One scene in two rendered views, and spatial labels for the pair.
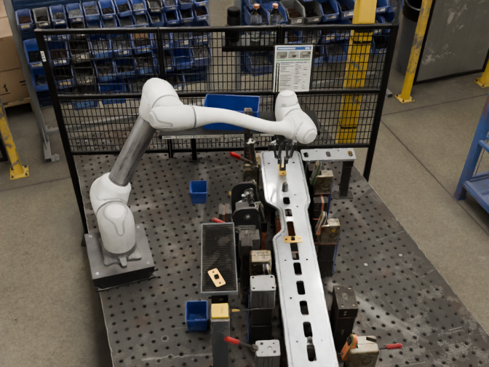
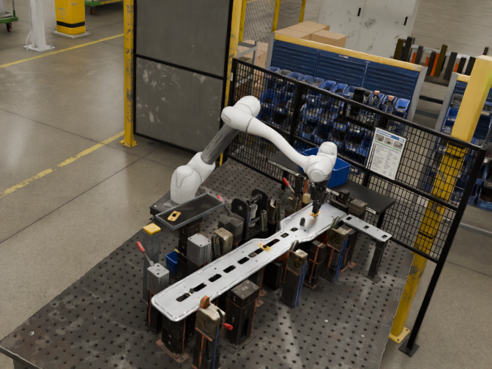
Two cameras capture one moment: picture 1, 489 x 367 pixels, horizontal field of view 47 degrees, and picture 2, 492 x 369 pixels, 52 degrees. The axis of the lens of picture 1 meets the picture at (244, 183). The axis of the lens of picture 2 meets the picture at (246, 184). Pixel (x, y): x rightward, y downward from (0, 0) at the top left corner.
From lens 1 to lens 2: 159 cm
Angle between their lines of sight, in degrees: 35
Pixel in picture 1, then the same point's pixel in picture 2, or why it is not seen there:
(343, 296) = (244, 287)
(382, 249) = (353, 323)
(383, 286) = (319, 340)
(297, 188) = (312, 228)
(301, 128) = (312, 165)
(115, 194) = (197, 165)
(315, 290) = (235, 276)
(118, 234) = (176, 186)
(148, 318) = not seen: hidden behind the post
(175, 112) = (236, 113)
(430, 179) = not seen: outside the picture
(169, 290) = not seen: hidden behind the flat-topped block
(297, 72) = (389, 159)
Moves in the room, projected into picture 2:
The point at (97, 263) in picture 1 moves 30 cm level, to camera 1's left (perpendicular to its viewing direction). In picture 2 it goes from (161, 202) to (135, 183)
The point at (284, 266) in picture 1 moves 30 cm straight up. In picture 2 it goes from (237, 253) to (243, 204)
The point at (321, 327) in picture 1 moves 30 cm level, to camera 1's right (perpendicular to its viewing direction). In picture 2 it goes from (209, 292) to (255, 330)
